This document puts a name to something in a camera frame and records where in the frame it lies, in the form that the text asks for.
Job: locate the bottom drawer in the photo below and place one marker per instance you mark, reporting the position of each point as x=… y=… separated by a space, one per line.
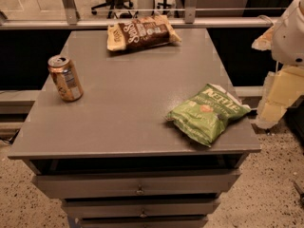
x=160 y=222

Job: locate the brown snack bag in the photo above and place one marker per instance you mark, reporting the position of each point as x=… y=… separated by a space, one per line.
x=141 y=33

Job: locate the grey drawer cabinet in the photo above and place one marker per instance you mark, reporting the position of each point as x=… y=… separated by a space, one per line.
x=119 y=125

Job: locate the middle drawer with knob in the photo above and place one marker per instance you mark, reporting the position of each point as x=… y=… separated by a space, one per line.
x=140 y=208

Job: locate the orange soda can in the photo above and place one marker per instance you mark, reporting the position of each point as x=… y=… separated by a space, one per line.
x=64 y=76

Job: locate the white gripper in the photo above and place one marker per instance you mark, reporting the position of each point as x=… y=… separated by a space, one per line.
x=289 y=41

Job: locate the green Kettle chips bag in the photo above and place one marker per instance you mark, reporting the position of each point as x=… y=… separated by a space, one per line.
x=206 y=115

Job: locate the top drawer with knob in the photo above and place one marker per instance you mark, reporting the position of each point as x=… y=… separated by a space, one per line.
x=136 y=184

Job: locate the drawer with knob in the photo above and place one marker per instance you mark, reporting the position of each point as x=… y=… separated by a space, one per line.
x=136 y=184
x=140 y=208

